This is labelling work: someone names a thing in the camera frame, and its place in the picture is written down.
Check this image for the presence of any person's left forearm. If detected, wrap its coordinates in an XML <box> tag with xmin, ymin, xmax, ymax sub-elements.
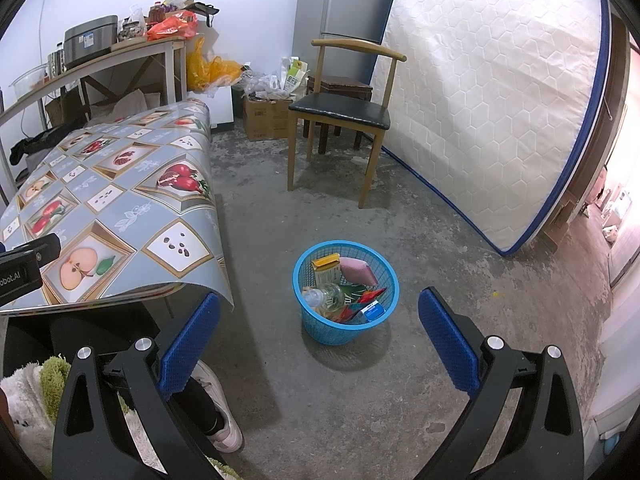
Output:
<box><xmin>0</xmin><ymin>354</ymin><xmax>71</xmax><ymax>466</ymax></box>

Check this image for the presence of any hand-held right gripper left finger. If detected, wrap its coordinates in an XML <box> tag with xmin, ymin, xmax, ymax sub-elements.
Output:
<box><xmin>51</xmin><ymin>291</ymin><xmax>223</xmax><ymax>480</ymax></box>

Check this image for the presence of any white low cabinet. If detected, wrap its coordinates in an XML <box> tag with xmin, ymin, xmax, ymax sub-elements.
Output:
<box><xmin>207</xmin><ymin>85</ymin><xmax>236</xmax><ymax>131</ymax></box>

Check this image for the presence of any clear plastic bag pile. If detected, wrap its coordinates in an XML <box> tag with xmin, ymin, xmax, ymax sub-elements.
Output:
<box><xmin>235</xmin><ymin>72</ymin><xmax>288</xmax><ymax>103</ymax></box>

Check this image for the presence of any white pink sneaker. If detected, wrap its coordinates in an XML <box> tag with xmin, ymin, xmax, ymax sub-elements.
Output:
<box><xmin>192</xmin><ymin>360</ymin><xmax>245</xmax><ymax>453</ymax></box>

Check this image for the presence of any black strap bag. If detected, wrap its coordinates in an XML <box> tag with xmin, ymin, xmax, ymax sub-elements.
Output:
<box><xmin>191</xmin><ymin>4</ymin><xmax>221</xmax><ymax>27</ymax></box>

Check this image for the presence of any fruit printed tablecloth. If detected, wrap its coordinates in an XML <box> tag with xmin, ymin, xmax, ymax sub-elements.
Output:
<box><xmin>0</xmin><ymin>100</ymin><xmax>236</xmax><ymax>317</ymax></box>

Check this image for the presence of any brown cardboard box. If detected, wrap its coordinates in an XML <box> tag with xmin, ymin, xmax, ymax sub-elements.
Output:
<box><xmin>45</xmin><ymin>90</ymin><xmax>86</xmax><ymax>126</ymax></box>

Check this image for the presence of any blue plastic basket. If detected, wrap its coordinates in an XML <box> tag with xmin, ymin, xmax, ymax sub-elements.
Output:
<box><xmin>292</xmin><ymin>241</ymin><xmax>400</xmax><ymax>347</ymax></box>

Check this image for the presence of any yellow plastic bag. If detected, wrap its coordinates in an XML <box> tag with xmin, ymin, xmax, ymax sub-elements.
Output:
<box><xmin>186</xmin><ymin>37</ymin><xmax>213</xmax><ymax>93</ymax></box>

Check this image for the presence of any white frame desk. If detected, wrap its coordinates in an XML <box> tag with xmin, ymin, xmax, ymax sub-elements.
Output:
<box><xmin>0</xmin><ymin>35</ymin><xmax>188</xmax><ymax>201</ymax></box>

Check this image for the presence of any white mattress blue edge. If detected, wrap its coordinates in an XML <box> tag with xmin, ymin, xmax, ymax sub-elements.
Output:
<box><xmin>369</xmin><ymin>0</ymin><xmax>613</xmax><ymax>257</ymax></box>

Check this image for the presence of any silver refrigerator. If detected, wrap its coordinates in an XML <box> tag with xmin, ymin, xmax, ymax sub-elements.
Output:
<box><xmin>292</xmin><ymin>0</ymin><xmax>403</xmax><ymax>86</ymax></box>

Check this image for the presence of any printed cardboard box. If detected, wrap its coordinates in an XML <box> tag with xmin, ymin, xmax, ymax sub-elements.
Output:
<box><xmin>242</xmin><ymin>95</ymin><xmax>293</xmax><ymax>142</ymax></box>

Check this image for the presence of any grey rice cooker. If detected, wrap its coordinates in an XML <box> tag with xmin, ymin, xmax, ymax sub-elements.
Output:
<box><xmin>62</xmin><ymin>15</ymin><xmax>121</xmax><ymax>68</ymax></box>

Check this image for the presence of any clear plastic bottle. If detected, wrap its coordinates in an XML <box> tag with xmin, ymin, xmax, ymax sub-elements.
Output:
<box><xmin>301</xmin><ymin>282</ymin><xmax>346</xmax><ymax>318</ymax></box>

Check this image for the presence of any pink sponge cloth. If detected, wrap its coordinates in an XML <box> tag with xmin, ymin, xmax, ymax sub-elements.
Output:
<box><xmin>339</xmin><ymin>256</ymin><xmax>379</xmax><ymax>286</ymax></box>

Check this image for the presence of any dark wooden stool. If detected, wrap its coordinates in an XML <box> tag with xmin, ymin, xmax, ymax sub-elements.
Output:
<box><xmin>304</xmin><ymin>75</ymin><xmax>374</xmax><ymax>155</ymax></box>

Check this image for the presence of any white sack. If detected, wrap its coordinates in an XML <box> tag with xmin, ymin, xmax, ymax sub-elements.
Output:
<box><xmin>110</xmin><ymin>89</ymin><xmax>161</xmax><ymax>121</ymax></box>

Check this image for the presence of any red plastic bag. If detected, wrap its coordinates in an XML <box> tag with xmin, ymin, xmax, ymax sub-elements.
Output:
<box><xmin>146</xmin><ymin>10</ymin><xmax>198</xmax><ymax>42</ymax></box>

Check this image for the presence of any brown cardboard sheet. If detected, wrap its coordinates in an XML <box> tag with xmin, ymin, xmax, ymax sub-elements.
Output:
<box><xmin>542</xmin><ymin>195</ymin><xmax>581</xmax><ymax>256</ymax></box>

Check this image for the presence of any clear bag of snacks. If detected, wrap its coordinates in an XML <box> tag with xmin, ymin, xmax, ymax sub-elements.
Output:
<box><xmin>117</xmin><ymin>5</ymin><xmax>148</xmax><ymax>43</ymax></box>

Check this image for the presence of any wooden chair black seat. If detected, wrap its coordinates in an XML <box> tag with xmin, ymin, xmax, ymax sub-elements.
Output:
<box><xmin>286</xmin><ymin>38</ymin><xmax>407</xmax><ymax>209</ymax></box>

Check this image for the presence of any white green printed bag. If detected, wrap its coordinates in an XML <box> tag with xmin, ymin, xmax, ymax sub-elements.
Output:
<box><xmin>280</xmin><ymin>56</ymin><xmax>308</xmax><ymax>96</ymax></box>

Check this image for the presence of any blue white carton box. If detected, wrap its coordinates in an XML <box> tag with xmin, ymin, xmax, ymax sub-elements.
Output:
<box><xmin>350</xmin><ymin>300</ymin><xmax>386</xmax><ymax>322</ymax></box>

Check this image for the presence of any dark cloth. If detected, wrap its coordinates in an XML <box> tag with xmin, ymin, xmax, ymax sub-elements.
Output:
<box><xmin>9</xmin><ymin>127</ymin><xmax>73</xmax><ymax>166</ymax></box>

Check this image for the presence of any steel thermos bottle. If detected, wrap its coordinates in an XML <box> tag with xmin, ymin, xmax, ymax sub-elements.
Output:
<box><xmin>47</xmin><ymin>42</ymin><xmax>66</xmax><ymax>78</ymax></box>

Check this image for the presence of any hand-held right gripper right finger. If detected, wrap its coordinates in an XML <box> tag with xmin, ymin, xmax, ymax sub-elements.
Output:
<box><xmin>417</xmin><ymin>286</ymin><xmax>586</xmax><ymax>480</ymax></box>

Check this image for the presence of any red flowered snack packet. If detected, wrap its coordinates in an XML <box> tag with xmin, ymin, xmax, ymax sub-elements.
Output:
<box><xmin>340</xmin><ymin>287</ymin><xmax>388</xmax><ymax>323</ymax></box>

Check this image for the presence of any wooden door frame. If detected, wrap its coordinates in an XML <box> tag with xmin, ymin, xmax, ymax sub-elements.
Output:
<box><xmin>570</xmin><ymin>10</ymin><xmax>631</xmax><ymax>221</ymax></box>

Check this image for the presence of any orange plastic bag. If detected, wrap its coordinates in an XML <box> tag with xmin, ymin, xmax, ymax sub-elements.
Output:
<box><xmin>207</xmin><ymin>57</ymin><xmax>246</xmax><ymax>86</ymax></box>

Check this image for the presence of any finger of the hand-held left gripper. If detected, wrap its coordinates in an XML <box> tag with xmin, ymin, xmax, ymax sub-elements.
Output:
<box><xmin>0</xmin><ymin>232</ymin><xmax>62</xmax><ymax>267</ymax></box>

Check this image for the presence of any clear glass bowl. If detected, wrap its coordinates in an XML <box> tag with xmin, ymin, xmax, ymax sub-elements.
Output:
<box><xmin>10</xmin><ymin>63</ymin><xmax>51</xmax><ymax>98</ymax></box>

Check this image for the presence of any yellow white carton box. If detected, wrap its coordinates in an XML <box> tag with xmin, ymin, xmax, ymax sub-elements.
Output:
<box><xmin>311</xmin><ymin>254</ymin><xmax>342</xmax><ymax>288</ymax></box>

